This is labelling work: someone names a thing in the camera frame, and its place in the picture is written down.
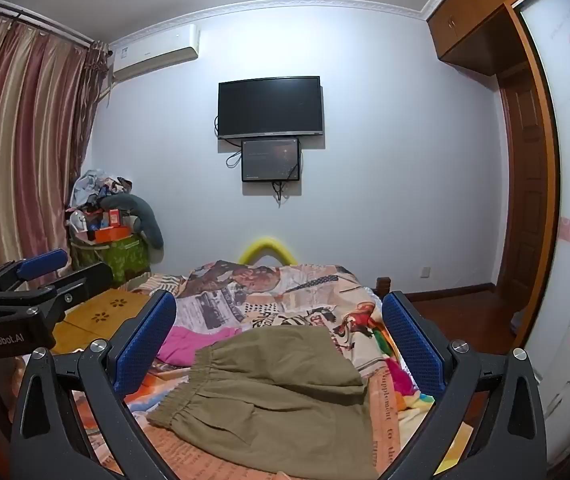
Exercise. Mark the wooden bed frame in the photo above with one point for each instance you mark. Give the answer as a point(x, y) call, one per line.
point(381, 287)

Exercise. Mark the white air conditioner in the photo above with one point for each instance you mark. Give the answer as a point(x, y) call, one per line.
point(157, 52)

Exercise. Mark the striped curtain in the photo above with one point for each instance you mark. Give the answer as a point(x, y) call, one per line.
point(15, 135)

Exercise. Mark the olive green pants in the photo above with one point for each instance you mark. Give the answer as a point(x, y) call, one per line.
point(275, 400)

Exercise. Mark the pink cloth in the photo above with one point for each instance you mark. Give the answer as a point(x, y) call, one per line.
point(192, 345)

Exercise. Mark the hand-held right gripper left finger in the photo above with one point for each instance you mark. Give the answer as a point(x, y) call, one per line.
point(147, 341)

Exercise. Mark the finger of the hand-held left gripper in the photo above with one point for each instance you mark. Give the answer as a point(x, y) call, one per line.
point(45, 262)
point(87, 280)

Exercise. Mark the yellow foam noodle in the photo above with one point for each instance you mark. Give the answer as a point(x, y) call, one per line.
point(267, 246)

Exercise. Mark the white wall socket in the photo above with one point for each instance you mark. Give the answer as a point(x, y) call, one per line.
point(424, 272)

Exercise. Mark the pile of clutter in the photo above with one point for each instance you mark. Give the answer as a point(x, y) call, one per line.
point(92, 187)

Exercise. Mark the brown wooden door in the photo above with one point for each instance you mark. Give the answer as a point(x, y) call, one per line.
point(522, 185)

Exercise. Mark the orange box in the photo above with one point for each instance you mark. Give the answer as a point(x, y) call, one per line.
point(110, 233)

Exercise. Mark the black wall television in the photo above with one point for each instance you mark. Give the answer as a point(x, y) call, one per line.
point(270, 107)

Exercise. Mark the printed blanket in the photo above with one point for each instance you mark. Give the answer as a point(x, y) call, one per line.
point(275, 295)

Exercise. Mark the small black wall monitor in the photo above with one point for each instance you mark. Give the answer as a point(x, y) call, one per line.
point(270, 160)

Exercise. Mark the grey plush toy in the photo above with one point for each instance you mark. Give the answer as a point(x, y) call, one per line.
point(147, 220)

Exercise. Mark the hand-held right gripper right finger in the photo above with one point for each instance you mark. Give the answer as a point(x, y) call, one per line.
point(411, 341)

